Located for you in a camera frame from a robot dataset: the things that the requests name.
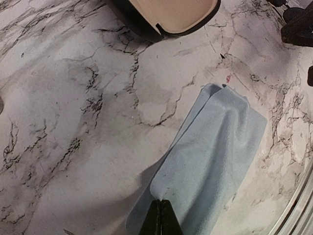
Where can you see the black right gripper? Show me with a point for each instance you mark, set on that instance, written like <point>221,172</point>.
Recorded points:
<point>298,28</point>

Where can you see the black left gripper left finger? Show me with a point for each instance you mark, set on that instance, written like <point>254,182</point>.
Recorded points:
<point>152,222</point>

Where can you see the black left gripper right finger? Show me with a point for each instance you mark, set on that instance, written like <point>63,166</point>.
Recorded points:
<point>169,222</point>

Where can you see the black glasses case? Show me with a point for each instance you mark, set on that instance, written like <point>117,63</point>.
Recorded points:
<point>154,20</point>

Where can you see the aluminium front rail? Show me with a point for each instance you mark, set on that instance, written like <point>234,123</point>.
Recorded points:
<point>299,220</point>

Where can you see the light blue cloth front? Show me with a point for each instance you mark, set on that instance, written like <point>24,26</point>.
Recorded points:
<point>206,163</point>

